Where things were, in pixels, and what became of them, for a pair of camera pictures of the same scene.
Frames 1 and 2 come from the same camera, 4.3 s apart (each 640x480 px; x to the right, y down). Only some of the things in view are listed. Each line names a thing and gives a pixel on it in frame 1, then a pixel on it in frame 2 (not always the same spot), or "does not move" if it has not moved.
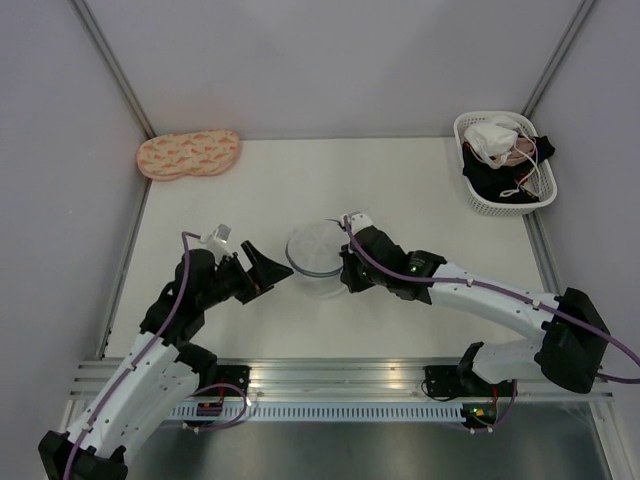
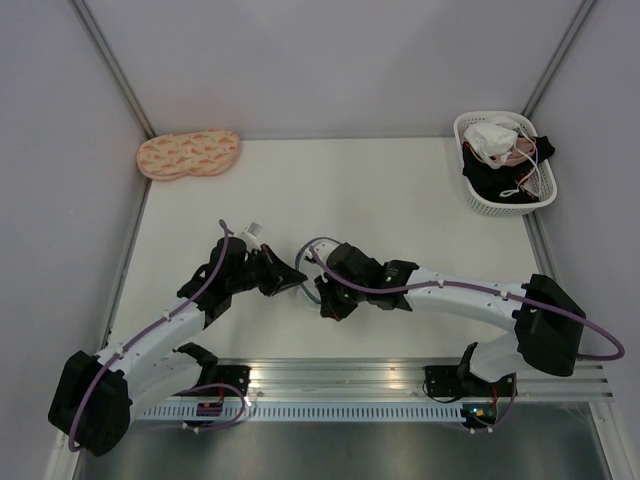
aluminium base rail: (319, 380) does not move
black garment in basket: (490, 182) does not move
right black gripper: (354, 283) → (329, 306)
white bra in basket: (493, 141) does not move
